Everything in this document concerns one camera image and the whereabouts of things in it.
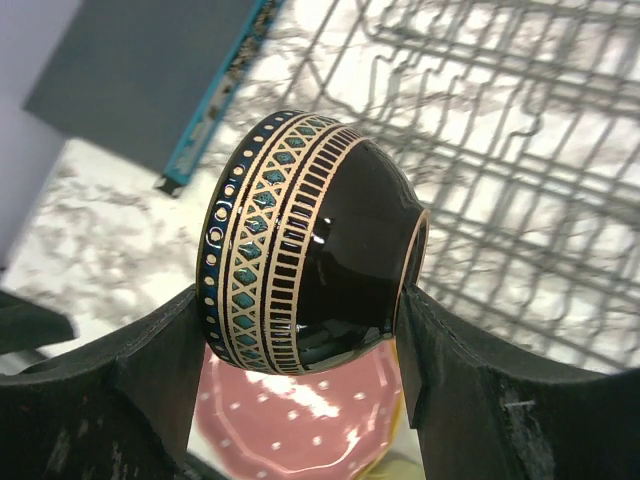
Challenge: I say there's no cream mug yellow handle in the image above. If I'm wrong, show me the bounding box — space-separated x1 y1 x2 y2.
364 457 425 480

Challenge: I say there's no dark grey flat box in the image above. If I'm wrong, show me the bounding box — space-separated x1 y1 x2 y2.
25 0 281 197

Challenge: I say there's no pink polka dot plate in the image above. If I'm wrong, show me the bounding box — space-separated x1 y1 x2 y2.
191 342 402 479

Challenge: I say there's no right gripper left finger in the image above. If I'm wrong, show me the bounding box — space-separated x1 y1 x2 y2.
1 287 204 479

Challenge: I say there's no grey wire dish rack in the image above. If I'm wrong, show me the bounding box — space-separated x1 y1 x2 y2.
283 0 639 372

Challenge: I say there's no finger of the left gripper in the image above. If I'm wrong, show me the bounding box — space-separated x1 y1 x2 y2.
0 291 75 355

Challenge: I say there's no dark patterned bowl cream inside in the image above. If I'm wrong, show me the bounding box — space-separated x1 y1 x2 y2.
196 110 429 376

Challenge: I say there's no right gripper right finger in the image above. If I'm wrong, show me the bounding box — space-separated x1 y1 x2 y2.
396 287 639 479

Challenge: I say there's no yellow plate under pink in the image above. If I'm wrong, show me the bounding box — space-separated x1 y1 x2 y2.
370 393 405 467

